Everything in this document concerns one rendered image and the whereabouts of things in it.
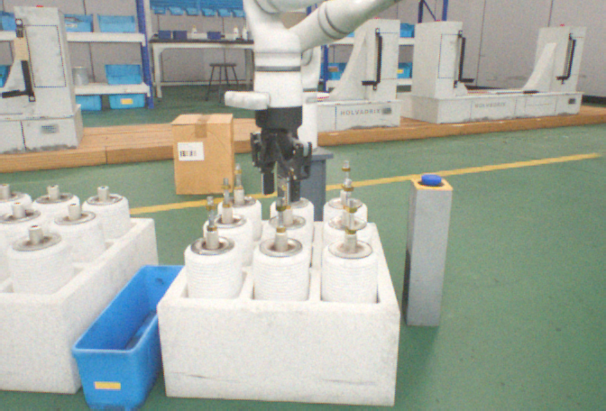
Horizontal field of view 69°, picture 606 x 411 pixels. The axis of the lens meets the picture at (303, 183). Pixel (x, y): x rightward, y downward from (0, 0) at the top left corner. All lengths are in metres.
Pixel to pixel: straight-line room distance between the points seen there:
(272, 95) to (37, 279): 0.51
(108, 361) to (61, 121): 1.97
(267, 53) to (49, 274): 0.53
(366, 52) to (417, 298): 2.42
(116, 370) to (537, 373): 0.74
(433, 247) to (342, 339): 0.31
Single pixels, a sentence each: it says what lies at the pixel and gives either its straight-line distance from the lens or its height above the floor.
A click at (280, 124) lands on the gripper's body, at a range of 0.66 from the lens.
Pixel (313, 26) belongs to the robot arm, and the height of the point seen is 0.63.
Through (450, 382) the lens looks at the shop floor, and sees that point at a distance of 0.91.
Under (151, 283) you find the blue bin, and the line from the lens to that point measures 1.06.
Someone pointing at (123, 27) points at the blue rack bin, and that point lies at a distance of 5.28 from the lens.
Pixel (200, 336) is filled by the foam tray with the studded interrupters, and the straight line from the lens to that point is 0.78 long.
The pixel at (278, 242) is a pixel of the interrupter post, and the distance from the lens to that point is 0.75.
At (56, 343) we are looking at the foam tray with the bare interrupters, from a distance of 0.89.
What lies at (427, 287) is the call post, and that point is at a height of 0.10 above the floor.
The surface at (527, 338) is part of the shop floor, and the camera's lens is 1.08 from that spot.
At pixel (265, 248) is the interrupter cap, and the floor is 0.25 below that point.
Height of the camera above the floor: 0.57
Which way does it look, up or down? 16 degrees down
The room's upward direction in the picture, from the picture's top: straight up
